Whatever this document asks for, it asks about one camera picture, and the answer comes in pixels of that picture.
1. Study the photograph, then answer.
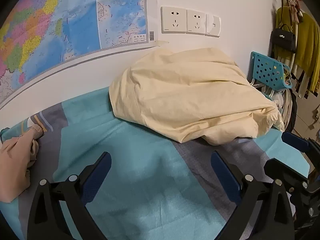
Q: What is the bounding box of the white wall switch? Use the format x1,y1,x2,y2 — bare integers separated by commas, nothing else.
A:
205,14,222,38

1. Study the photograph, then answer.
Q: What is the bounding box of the blue plastic basket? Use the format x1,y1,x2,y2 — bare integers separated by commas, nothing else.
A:
247,51,293,91

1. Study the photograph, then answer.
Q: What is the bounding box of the teal grey bed sheet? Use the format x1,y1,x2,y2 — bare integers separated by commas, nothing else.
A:
0,89,310,240

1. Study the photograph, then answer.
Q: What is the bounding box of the brown plush toy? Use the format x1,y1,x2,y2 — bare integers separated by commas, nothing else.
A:
286,0,304,23

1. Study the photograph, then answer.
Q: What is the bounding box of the colourful wall map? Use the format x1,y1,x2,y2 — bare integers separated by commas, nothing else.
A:
0,0,157,107

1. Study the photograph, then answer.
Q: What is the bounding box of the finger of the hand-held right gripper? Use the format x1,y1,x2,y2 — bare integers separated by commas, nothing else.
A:
281,131,320,156
264,158,312,195

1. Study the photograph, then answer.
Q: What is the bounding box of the cream jacket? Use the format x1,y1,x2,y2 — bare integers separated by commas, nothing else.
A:
109,47,285,145

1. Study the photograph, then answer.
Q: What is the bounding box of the white grey cloth bundle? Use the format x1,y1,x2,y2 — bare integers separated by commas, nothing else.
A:
271,89,298,133

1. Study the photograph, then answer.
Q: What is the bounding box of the white wall socket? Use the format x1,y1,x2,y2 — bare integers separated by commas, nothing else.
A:
161,6,188,34
186,9,208,35

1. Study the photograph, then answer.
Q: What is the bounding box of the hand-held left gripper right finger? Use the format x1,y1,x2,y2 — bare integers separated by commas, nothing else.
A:
211,151,295,240

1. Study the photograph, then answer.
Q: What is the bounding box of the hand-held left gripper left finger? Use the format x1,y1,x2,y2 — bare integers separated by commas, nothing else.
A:
27,151,112,240

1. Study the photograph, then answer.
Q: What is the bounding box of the olive green hanging sweater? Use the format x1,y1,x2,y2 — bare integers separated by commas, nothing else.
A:
272,6,320,93

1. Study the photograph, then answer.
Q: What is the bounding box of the black handbag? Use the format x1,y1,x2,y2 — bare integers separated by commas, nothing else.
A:
269,0,298,54

